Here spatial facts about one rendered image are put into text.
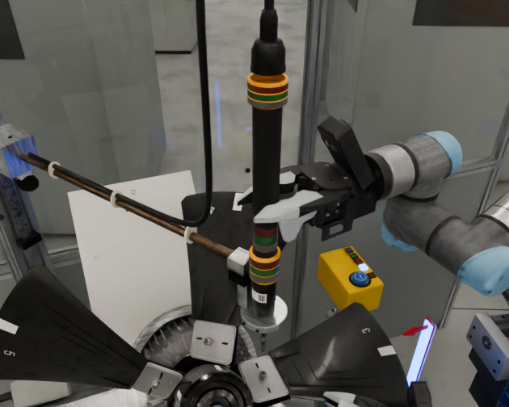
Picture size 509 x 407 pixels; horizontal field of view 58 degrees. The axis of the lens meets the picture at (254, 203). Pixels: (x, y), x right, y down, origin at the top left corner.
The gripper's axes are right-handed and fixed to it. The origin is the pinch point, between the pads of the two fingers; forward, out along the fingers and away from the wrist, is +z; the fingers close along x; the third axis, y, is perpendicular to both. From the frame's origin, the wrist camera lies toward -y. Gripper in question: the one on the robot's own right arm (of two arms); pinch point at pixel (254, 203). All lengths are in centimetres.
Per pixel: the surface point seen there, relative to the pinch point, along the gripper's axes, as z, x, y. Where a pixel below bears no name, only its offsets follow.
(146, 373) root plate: 15.6, 6.8, 31.4
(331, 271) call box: -38, 24, 49
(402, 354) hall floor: -112, 45, 155
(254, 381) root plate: -0.3, -0.2, 36.5
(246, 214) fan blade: -8.3, 16.5, 15.0
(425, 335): -36, -6, 40
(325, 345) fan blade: -15.5, 0.2, 37.2
